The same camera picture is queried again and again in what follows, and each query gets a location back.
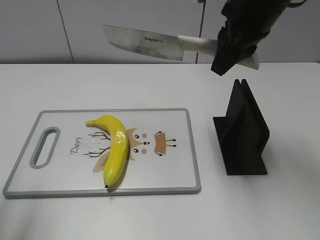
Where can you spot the white deer cutting board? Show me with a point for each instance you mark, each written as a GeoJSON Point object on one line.
{"type": "Point", "coordinates": [62, 157]}

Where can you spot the black knife stand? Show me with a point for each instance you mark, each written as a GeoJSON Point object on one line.
{"type": "Point", "coordinates": [242, 133]}

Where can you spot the white-handled kitchen knife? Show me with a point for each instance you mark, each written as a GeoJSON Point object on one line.
{"type": "Point", "coordinates": [158, 45]}

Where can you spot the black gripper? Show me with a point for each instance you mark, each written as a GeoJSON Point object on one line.
{"type": "Point", "coordinates": [238, 38]}

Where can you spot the yellow plastic banana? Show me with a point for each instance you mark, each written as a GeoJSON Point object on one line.
{"type": "Point", "coordinates": [112, 163]}

